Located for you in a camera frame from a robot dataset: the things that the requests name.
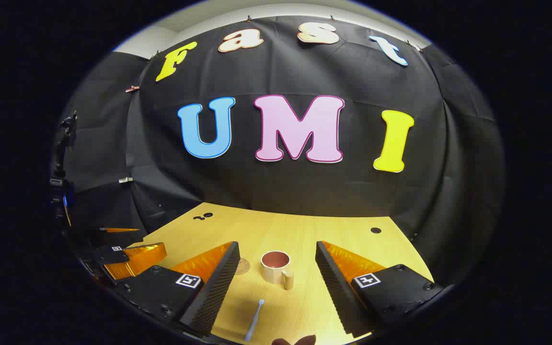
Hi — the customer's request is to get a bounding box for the beige cup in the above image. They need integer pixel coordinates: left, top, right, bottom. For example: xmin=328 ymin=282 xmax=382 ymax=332
xmin=261 ymin=250 xmax=295 ymax=291

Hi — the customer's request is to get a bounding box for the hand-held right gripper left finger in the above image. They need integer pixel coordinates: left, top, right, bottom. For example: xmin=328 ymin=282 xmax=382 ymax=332
xmin=113 ymin=241 xmax=241 ymax=338

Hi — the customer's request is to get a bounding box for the white toothbrush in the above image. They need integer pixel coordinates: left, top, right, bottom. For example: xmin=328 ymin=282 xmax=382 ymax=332
xmin=243 ymin=299 xmax=265 ymax=342

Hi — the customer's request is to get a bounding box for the wooden desktop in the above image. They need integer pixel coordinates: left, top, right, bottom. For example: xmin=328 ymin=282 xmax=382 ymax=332
xmin=132 ymin=202 xmax=435 ymax=345

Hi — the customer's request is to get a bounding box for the black backdrop cloth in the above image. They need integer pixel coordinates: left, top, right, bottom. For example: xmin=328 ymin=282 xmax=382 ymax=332
xmin=53 ymin=14 xmax=504 ymax=288

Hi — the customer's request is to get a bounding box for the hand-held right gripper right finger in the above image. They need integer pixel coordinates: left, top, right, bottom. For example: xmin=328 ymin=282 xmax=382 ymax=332
xmin=315 ymin=241 xmax=444 ymax=338

